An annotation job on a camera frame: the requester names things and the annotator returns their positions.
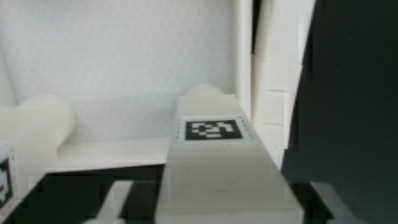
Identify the white desk top tray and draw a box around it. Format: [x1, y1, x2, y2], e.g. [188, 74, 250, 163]
[0, 0, 252, 174]

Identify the white desk leg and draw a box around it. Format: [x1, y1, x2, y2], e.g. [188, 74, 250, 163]
[154, 84, 304, 224]
[0, 95, 76, 224]

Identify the white U-shaped fence wall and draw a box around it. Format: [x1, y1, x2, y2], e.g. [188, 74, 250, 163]
[252, 0, 316, 166]

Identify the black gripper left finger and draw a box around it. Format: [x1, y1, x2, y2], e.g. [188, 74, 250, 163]
[87, 180, 158, 224]

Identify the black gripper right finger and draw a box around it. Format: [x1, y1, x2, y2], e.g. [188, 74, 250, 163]
[289, 182, 368, 224]

